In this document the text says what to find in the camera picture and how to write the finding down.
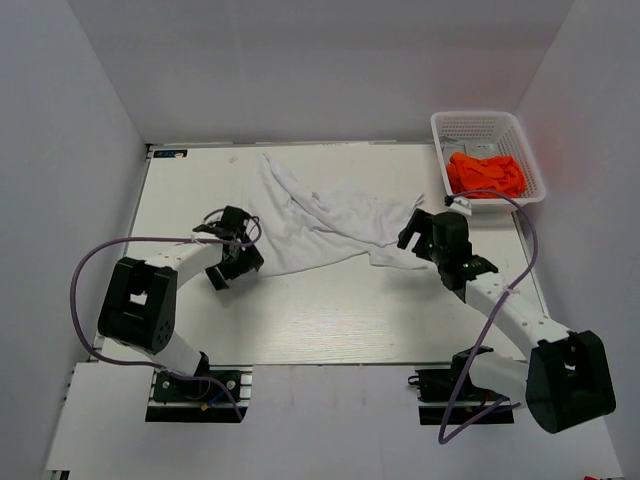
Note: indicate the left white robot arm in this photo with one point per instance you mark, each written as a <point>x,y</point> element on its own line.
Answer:
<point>139,310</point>

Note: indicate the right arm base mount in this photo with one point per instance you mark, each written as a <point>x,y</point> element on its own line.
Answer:
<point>434,386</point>

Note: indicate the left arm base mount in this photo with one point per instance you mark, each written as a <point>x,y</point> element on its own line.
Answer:
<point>175,401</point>

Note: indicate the orange t shirt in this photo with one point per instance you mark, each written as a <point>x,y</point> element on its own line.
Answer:
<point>501,174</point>

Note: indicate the white t shirt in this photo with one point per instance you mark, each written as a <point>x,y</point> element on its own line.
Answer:
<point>305,229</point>

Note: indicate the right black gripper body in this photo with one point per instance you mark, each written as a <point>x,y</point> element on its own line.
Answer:
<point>425,248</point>

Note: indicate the grey cloth in basket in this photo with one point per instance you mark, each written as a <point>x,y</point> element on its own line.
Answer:
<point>478,150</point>

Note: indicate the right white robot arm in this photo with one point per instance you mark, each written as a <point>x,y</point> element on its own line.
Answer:
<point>563,379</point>

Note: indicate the blue label sticker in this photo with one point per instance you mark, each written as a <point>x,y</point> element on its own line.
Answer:
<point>170,153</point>

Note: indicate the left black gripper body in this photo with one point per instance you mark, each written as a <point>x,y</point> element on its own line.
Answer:
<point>232,267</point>

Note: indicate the white plastic basket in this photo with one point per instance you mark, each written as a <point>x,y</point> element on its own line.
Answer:
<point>502,129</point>

